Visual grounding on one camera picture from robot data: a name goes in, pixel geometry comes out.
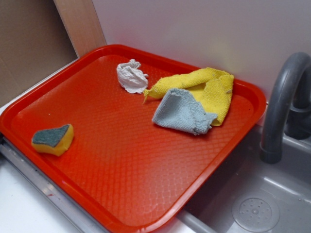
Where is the grey plastic sink basin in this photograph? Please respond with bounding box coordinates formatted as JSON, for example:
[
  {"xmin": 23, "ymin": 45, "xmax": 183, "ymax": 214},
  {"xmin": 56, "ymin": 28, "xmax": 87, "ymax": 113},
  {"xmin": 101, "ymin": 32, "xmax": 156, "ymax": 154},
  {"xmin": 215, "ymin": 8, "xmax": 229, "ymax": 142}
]
[{"xmin": 177, "ymin": 126, "xmax": 311, "ymax": 233}]

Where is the grey plastic faucet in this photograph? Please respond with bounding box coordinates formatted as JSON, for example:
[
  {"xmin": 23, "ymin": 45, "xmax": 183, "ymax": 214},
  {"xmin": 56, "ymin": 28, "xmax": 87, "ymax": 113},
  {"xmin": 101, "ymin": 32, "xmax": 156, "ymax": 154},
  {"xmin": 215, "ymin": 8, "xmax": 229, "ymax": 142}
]
[{"xmin": 260, "ymin": 52, "xmax": 311, "ymax": 164}]

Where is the yellow sponge with green pad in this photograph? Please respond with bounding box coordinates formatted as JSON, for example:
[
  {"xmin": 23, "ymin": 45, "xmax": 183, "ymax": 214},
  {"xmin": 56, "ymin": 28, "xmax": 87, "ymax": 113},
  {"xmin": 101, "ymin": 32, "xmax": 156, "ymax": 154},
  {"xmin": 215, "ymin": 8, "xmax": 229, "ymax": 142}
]
[{"xmin": 31, "ymin": 124, "xmax": 74, "ymax": 156}]

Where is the yellow cloth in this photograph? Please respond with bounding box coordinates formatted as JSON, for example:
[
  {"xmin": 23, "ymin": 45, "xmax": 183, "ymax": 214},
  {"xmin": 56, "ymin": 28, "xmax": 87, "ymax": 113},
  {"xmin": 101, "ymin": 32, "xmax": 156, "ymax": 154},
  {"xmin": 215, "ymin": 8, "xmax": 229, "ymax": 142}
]
[{"xmin": 143, "ymin": 67, "xmax": 234, "ymax": 126}]

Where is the crumpled white paper towel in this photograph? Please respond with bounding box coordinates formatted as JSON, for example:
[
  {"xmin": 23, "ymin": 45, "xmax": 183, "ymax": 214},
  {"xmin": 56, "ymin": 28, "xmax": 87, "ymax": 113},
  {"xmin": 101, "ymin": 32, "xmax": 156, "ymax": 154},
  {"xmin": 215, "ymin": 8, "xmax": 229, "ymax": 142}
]
[{"xmin": 116, "ymin": 59, "xmax": 149, "ymax": 94}]

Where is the orange plastic tray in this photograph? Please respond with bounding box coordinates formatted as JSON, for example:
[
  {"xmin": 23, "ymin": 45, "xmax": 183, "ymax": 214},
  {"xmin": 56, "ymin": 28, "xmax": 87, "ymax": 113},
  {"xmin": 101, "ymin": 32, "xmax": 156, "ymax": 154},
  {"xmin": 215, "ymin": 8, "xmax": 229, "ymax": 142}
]
[{"xmin": 0, "ymin": 45, "xmax": 266, "ymax": 233}]

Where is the light blue cloth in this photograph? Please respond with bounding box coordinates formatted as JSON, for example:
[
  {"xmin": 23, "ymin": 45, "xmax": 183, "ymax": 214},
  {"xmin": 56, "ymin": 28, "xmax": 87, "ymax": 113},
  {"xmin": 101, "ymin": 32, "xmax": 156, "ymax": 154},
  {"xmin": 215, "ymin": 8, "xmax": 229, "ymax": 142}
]
[{"xmin": 152, "ymin": 88, "xmax": 218, "ymax": 135}]

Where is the wooden board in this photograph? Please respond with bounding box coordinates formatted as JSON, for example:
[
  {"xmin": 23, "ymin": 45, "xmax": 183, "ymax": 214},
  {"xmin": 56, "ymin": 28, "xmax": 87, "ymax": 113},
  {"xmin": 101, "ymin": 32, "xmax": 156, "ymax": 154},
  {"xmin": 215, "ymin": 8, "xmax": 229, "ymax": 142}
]
[{"xmin": 54, "ymin": 0, "xmax": 107, "ymax": 57}]

